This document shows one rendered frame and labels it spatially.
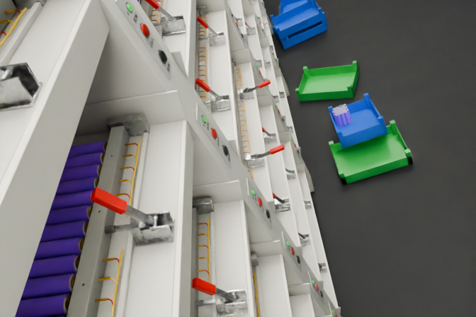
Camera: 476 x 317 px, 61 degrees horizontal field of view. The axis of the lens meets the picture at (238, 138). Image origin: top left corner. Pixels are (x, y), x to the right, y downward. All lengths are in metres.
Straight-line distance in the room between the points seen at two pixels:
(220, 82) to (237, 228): 0.40
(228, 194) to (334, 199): 1.17
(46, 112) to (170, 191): 0.20
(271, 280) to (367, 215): 0.97
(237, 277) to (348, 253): 1.09
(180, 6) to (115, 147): 0.41
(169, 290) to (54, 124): 0.19
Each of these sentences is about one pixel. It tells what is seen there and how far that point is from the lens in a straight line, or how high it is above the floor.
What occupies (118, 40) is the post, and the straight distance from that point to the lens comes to 0.50.
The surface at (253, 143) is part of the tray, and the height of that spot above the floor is 0.76.
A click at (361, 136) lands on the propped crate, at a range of 1.84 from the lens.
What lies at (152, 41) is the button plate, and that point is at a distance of 0.56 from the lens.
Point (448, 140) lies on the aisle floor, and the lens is 1.93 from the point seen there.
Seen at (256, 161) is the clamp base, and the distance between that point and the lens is 0.99.
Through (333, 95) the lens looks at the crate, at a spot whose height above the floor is 0.03.
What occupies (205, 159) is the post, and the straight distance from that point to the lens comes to 0.62.
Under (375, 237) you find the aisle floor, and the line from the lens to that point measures 1.69.
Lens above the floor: 1.47
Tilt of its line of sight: 41 degrees down
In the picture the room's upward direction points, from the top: 32 degrees counter-clockwise
